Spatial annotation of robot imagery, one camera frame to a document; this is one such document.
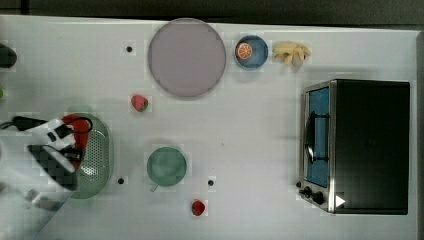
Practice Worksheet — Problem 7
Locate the toy strawberry near table edge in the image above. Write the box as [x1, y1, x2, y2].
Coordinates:
[192, 200, 206, 216]

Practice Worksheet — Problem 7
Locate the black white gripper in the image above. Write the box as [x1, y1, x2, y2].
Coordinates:
[27, 118, 78, 191]

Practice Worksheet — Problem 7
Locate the dark object at left edge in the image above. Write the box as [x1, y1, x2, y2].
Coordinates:
[0, 44, 17, 68]

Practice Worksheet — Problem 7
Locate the green oval strainer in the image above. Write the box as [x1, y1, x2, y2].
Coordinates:
[72, 113, 113, 199]

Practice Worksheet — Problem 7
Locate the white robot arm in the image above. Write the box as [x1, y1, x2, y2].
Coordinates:
[1, 117, 78, 240]

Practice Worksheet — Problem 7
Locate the silver toaster oven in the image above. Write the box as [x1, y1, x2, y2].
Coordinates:
[296, 79, 410, 215]

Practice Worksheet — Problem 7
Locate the round grey plate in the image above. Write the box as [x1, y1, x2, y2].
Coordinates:
[148, 18, 226, 98]

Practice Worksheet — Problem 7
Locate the blue bowl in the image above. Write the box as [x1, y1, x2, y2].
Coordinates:
[233, 35, 269, 70]

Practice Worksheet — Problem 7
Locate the toy orange slice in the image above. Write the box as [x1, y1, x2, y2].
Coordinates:
[235, 42, 253, 60]

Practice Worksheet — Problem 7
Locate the green cup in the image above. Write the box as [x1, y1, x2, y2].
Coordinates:
[147, 147, 187, 192]

